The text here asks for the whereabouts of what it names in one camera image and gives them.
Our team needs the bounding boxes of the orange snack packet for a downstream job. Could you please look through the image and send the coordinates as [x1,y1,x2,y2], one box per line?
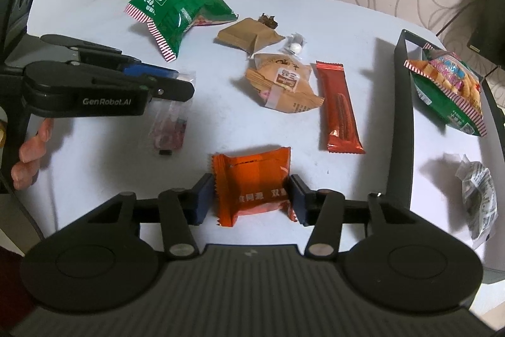
[212,147,297,227]

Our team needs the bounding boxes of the long red snack bar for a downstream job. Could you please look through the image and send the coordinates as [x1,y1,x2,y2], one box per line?
[316,61,365,154]

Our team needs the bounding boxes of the clear small candy bag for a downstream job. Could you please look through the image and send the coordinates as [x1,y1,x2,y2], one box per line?
[146,92,193,156]

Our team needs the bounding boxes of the large green snack bag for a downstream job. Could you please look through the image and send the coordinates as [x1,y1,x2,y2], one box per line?
[125,0,238,63]

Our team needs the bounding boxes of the tan cracker snack packet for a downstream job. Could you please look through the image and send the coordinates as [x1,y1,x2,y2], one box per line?
[246,53,324,114]

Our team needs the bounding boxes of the brown paper snack packet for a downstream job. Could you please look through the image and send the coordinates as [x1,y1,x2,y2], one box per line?
[216,18,284,55]

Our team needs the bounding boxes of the person's left hand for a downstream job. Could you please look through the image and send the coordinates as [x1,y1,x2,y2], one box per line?
[11,119,54,190]

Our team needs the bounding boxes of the black shallow tray box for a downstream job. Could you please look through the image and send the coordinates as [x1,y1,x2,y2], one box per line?
[385,29,504,244]

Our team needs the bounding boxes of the silver printed snack packet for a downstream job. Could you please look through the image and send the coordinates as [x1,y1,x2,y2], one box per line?
[443,153,498,250]

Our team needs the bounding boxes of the green chips bag in tray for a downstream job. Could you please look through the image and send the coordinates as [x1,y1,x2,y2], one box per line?
[404,48,487,137]

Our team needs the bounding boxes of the small brown wrapped candy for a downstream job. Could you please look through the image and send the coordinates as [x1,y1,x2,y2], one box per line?
[258,14,278,30]

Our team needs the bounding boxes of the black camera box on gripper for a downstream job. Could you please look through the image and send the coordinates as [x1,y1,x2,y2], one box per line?
[1,0,33,64]

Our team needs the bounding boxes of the black wall television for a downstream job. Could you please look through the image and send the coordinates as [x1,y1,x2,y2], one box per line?
[467,0,504,69]

